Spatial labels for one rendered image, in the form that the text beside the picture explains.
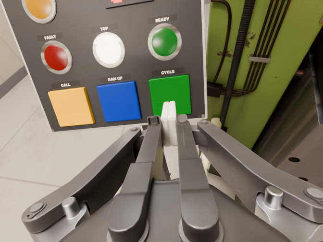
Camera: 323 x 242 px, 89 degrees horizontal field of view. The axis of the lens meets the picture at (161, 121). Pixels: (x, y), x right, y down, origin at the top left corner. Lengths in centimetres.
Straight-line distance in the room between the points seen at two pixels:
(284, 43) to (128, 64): 41
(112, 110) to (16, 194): 158
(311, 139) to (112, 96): 45
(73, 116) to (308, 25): 57
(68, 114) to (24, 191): 147
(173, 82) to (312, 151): 39
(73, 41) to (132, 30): 11
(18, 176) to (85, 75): 166
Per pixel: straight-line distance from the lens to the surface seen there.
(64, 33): 37
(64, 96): 37
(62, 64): 37
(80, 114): 37
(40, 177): 179
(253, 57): 56
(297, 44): 57
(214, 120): 76
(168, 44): 31
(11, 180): 197
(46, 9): 38
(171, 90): 31
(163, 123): 16
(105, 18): 34
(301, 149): 54
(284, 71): 61
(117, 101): 33
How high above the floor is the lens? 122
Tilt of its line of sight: 50 degrees down
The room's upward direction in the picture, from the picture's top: 12 degrees counter-clockwise
